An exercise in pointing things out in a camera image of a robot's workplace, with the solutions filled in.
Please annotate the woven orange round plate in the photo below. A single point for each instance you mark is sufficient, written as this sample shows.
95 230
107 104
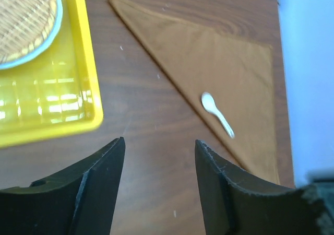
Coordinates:
28 28

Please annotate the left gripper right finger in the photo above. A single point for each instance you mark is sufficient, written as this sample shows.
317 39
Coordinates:
233 201

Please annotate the orange cloth napkin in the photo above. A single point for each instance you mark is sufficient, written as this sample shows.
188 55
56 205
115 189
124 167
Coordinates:
236 72

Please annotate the yellow plastic tray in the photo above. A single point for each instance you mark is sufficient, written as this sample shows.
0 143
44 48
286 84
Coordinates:
57 93

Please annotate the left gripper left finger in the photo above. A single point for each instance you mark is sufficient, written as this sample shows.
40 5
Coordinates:
79 199

